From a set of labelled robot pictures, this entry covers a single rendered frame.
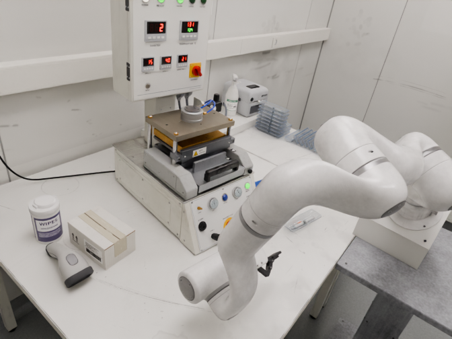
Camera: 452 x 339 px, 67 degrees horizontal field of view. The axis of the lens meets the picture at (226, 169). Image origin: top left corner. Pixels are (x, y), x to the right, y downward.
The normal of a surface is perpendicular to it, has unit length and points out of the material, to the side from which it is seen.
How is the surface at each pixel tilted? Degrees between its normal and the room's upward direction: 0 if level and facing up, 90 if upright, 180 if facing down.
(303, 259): 0
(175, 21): 90
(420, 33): 90
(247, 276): 64
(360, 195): 89
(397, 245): 90
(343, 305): 0
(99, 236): 1
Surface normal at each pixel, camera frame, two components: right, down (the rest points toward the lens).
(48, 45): 0.78, 0.41
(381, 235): -0.65, 0.32
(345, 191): -0.17, 0.43
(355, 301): 0.13, -0.85
